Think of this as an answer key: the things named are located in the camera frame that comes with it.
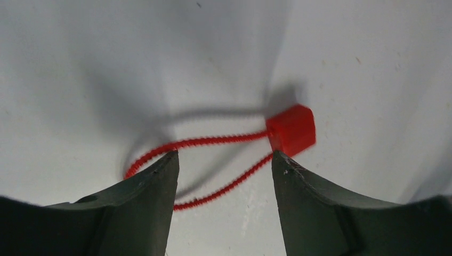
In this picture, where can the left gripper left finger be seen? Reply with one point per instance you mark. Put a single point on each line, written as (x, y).
(132, 217)

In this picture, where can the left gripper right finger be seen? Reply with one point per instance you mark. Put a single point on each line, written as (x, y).
(319, 217)

